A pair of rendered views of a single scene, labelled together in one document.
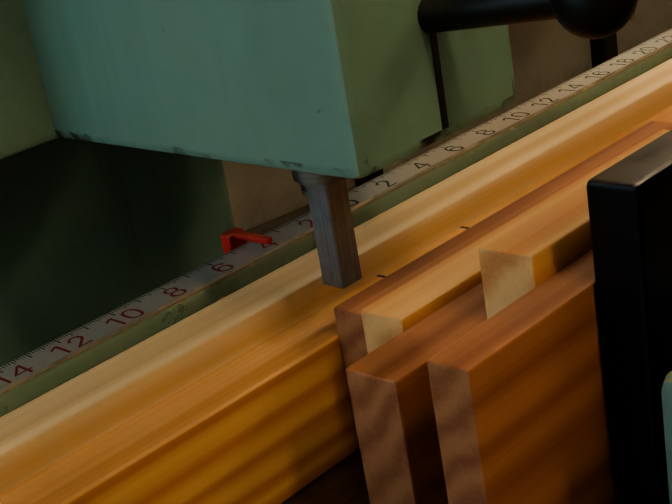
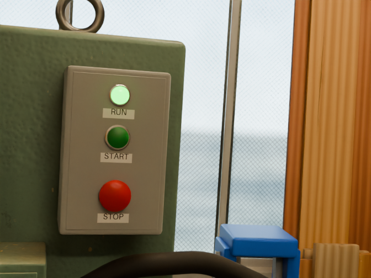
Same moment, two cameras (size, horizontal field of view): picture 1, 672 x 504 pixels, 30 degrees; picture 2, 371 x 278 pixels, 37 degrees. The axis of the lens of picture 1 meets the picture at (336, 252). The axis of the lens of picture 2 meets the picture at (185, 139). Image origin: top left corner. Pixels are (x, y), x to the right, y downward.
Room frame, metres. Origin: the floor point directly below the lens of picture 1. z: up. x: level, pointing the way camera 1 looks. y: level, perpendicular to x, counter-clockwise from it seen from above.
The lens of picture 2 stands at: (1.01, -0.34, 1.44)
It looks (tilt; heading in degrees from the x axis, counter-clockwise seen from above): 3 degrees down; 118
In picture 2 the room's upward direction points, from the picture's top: 3 degrees clockwise
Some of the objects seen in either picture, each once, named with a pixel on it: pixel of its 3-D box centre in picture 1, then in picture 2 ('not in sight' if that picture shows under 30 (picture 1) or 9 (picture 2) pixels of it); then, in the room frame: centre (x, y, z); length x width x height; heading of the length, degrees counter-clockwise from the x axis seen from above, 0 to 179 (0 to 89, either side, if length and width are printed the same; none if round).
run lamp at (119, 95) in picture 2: not in sight; (120, 95); (0.71, 0.09, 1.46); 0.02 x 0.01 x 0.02; 43
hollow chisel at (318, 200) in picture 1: (329, 206); not in sight; (0.36, 0.00, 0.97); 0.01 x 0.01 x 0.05; 43
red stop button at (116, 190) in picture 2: not in sight; (115, 195); (0.71, 0.09, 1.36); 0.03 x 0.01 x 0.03; 43
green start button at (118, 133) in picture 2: not in sight; (117, 137); (0.71, 0.09, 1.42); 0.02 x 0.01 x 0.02; 43
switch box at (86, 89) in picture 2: not in sight; (112, 150); (0.69, 0.11, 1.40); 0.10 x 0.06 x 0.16; 43
